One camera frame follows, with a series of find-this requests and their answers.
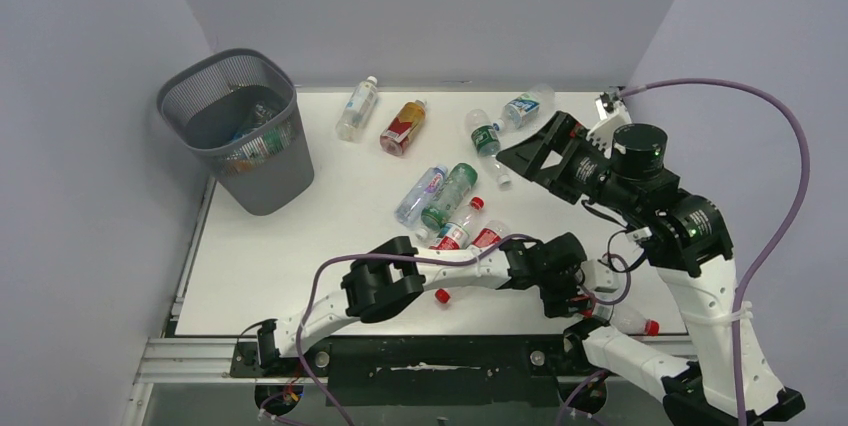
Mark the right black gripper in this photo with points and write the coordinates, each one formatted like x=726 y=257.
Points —
x=526 y=157

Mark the clear blue cap bottle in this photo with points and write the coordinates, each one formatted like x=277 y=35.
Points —
x=260 y=114

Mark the red label bottle upper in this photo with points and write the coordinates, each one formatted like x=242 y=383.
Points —
x=456 y=233

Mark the red label bottle lower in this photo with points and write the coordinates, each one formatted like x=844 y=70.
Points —
x=492 y=232

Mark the red yellow label bottle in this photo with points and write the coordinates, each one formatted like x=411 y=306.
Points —
x=403 y=128

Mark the red label bottle front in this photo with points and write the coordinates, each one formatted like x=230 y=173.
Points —
x=625 y=319

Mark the green cap clear bottle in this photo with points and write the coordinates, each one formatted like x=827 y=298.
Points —
x=258 y=150

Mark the grey ribbed waste bin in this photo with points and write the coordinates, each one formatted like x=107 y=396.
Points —
x=237 y=112

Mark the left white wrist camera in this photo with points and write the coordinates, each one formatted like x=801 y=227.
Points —
x=598 y=278

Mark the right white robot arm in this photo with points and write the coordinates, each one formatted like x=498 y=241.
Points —
x=684 y=237

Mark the clear bottle white label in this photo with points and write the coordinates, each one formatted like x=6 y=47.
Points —
x=357 y=110

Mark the green tinted bottle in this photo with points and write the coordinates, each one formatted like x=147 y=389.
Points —
x=447 y=199

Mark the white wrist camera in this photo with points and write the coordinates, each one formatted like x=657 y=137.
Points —
x=598 y=278
x=613 y=114

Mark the green label clear bottle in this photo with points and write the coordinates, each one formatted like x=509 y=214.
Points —
x=487 y=145

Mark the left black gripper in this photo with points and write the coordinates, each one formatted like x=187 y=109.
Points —
x=560 y=303

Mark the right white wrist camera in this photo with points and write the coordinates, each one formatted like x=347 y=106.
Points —
x=613 y=114

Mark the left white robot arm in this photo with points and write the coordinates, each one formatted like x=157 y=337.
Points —
x=381 y=284

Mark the blue label clear bottle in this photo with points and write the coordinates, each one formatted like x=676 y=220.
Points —
x=522 y=110

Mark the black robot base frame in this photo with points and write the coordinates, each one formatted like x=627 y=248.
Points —
x=534 y=370

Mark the pink blue label bottle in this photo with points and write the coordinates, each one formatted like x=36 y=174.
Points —
x=409 y=210

